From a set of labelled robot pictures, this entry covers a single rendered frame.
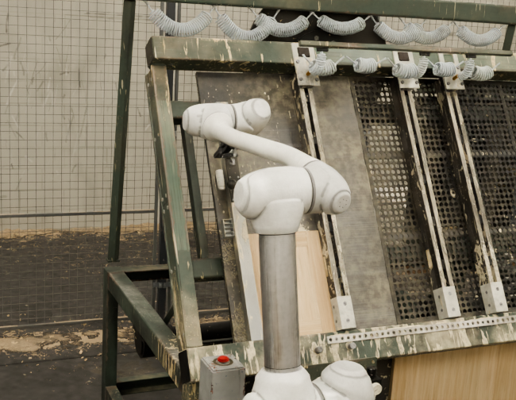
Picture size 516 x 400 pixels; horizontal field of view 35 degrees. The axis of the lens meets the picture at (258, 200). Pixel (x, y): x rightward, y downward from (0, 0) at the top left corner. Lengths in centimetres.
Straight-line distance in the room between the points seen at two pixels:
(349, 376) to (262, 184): 59
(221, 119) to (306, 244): 80
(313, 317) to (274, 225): 104
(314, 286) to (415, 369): 72
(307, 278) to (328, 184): 100
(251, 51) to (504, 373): 188
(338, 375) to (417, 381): 140
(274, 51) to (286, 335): 149
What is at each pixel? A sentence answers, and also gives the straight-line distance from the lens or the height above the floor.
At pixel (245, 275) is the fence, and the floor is 111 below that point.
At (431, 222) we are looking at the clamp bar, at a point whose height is 126.
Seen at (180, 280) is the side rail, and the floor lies 111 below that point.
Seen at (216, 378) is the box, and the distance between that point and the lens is 268.
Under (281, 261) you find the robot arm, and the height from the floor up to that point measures 141.
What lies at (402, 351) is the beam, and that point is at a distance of 325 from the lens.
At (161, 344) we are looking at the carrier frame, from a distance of 323.
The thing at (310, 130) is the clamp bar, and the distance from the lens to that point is 330.
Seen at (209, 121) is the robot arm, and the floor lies 172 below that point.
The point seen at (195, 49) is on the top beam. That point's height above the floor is 192.
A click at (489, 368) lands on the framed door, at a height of 56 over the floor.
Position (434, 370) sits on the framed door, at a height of 59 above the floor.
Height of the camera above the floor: 204
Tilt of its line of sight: 12 degrees down
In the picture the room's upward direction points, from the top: 3 degrees clockwise
